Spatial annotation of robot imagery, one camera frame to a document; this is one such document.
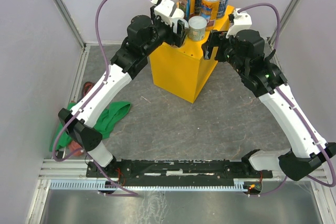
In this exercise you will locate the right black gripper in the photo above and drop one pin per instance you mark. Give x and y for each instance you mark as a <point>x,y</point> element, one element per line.
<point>213,42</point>

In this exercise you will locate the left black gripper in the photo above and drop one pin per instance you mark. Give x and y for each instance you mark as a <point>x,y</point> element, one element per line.
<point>176,34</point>

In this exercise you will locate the white lid yellow can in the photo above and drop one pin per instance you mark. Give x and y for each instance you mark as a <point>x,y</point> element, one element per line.
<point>179,15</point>

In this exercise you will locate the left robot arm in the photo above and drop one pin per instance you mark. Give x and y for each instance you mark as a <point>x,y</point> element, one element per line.
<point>144,35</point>

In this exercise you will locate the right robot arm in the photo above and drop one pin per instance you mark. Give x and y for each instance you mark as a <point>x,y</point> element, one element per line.
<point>308,149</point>

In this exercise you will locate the yellow box counter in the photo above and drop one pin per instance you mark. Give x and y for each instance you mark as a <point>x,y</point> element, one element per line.
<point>182,71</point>

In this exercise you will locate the green cloth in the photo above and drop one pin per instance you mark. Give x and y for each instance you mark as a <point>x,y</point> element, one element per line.
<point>105,124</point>

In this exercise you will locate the red cloth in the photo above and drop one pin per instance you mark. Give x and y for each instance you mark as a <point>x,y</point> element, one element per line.
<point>75,148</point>

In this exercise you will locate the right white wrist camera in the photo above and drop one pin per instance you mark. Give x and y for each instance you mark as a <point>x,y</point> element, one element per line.
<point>238,21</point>

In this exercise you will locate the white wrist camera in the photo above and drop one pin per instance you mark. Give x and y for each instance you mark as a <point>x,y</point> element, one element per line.
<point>165,9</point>
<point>238,21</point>

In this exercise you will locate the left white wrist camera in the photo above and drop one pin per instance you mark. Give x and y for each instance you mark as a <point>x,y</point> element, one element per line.
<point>165,9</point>

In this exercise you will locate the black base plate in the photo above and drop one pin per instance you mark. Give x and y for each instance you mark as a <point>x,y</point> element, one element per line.
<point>146,173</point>

